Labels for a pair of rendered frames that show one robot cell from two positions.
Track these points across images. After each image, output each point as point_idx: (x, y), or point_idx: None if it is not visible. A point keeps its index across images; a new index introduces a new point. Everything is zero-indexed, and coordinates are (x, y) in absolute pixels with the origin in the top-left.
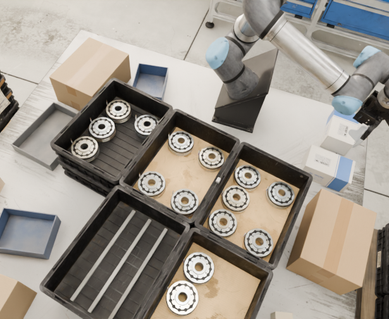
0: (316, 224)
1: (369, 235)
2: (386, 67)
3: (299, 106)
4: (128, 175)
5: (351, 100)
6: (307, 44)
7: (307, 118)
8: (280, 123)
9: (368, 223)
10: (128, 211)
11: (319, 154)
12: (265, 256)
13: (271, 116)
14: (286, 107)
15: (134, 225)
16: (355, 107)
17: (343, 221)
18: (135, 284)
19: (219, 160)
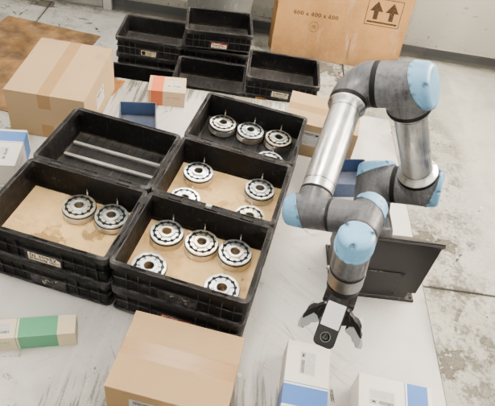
0: (186, 329)
1: (184, 401)
2: (353, 214)
3: (414, 355)
4: (193, 141)
5: (291, 198)
6: (333, 130)
7: (396, 367)
8: (365, 328)
9: (204, 402)
10: None
11: (315, 358)
12: None
13: (373, 316)
14: (400, 337)
15: (151, 171)
16: (286, 208)
17: (198, 365)
18: None
19: None
